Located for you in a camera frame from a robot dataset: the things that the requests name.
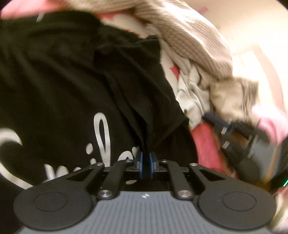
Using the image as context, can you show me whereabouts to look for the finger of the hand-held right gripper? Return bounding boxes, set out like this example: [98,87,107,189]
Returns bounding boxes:
[203,112,270,141]
[221,137,260,181]

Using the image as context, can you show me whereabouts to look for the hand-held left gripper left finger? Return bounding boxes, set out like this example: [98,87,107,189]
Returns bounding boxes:
[66,152,144,200]

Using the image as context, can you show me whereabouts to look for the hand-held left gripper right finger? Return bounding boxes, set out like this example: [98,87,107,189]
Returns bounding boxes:
[147,152,227,200]

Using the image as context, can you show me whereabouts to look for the black printed t-shirt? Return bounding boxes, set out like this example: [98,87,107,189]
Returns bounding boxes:
[0,10,199,196]

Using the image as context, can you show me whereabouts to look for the red floral blanket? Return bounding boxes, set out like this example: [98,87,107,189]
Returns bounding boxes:
[0,0,239,180]

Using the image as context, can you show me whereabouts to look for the crumpled beige pants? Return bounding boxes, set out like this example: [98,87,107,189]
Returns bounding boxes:
[211,76,259,117]

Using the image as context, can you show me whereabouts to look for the crumpled white garment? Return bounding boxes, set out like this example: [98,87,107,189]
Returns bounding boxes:
[162,40,216,129]

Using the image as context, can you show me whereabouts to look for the pink and cream headboard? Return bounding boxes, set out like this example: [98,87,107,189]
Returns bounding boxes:
[232,44,287,108]

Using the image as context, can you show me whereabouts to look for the beige checked sweater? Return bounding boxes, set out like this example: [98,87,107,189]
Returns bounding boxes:
[67,0,234,79]

